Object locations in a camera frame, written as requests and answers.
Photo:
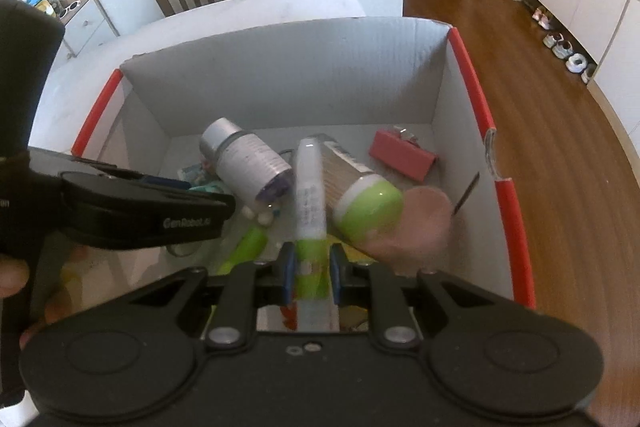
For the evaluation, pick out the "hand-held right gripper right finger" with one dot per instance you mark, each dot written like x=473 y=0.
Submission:
x=336 y=274

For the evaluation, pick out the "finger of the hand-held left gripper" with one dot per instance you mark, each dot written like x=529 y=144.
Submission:
x=150 y=217
x=165 y=183

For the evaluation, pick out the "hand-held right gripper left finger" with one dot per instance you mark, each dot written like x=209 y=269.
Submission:
x=286 y=277

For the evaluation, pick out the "teal plastic toy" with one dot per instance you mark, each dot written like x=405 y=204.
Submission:
x=205 y=188

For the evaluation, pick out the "small green tube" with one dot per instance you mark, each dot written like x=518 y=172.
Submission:
x=247 y=249

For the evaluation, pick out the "pill bottle with grey cap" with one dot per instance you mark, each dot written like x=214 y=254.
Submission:
x=240 y=157

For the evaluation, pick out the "toothpick jar with green lid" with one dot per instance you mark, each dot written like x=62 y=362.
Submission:
x=370 y=202

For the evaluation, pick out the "white glue pen green label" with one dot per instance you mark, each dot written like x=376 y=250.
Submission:
x=310 y=197

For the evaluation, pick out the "red cardboard box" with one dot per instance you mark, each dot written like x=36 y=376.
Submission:
x=300 y=72

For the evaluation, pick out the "person's left hand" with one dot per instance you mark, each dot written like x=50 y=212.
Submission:
x=11 y=278

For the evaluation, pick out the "small white drawer cabinet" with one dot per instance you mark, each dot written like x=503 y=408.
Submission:
x=85 y=32

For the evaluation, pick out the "blue and yellow toy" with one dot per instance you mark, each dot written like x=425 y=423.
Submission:
x=39 y=2

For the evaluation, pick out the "white-framed sunglasses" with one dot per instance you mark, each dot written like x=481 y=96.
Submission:
x=72 y=8

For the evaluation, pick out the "row of shoes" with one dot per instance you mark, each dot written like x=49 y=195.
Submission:
x=559 y=44

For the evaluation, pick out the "long white sideboard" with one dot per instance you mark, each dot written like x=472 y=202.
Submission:
x=625 y=82

